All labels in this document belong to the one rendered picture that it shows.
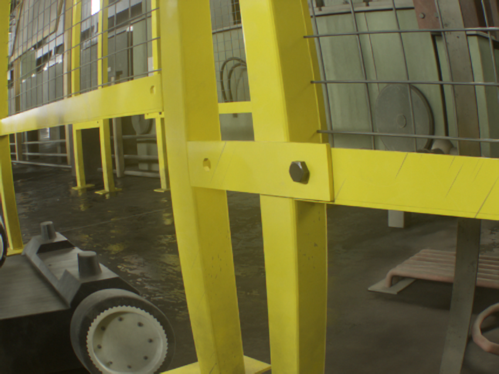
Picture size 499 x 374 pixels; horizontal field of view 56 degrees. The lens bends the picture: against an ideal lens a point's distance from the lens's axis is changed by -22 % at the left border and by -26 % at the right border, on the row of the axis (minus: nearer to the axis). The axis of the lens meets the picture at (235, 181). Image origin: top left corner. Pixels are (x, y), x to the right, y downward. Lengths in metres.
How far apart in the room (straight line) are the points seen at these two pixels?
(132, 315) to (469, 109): 0.64
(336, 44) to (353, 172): 2.26
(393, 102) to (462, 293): 1.87
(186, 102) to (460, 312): 0.45
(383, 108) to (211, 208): 1.89
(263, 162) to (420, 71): 1.91
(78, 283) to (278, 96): 0.54
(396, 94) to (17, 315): 1.98
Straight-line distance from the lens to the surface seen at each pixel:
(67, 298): 0.98
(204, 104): 0.70
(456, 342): 0.73
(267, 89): 0.57
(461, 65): 0.65
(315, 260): 0.60
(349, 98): 2.72
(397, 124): 2.49
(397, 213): 1.95
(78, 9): 3.83
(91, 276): 0.98
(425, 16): 2.29
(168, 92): 0.71
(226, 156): 0.62
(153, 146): 4.08
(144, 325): 0.96
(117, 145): 3.96
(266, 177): 0.58
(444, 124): 2.40
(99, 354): 0.95
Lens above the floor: 0.49
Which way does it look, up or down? 9 degrees down
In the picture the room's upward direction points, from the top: 5 degrees counter-clockwise
